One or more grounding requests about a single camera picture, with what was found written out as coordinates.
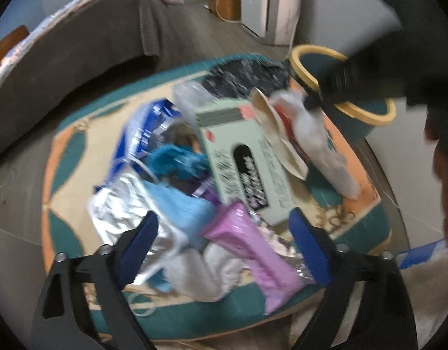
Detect pink plastic wrapper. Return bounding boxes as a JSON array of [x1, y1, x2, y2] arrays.
[[202, 201, 311, 315]]

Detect white tissue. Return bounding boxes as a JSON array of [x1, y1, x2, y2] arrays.
[[270, 90, 361, 200]]

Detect silver foil package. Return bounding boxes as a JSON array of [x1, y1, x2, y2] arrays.
[[87, 165, 188, 286]]

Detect red white paper bag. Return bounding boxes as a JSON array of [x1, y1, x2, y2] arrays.
[[249, 88, 308, 180]]

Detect light blue face mask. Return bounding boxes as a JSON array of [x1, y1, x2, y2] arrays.
[[143, 181, 216, 252]]

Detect teal cloth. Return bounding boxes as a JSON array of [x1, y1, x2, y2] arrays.
[[146, 144, 210, 181]]

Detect green tissue box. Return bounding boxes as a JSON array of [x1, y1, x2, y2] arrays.
[[195, 99, 294, 226]]

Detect blue snack bag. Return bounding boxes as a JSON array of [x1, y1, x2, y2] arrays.
[[94, 99, 181, 193]]

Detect clear plastic bag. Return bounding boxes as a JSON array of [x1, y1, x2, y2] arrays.
[[173, 81, 217, 127]]

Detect teal yellow-rimmed trash bin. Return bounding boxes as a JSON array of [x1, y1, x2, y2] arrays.
[[289, 44, 396, 146]]

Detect white air purifier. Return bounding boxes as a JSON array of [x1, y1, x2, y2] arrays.
[[240, 0, 301, 46]]

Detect teal patterned floor mat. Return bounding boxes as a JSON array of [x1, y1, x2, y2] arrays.
[[41, 58, 391, 342]]

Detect wooden headboard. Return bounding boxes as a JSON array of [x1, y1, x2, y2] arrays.
[[0, 25, 29, 63]]

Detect bed with brown cover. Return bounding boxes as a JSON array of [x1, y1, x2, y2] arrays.
[[0, 0, 180, 154]]

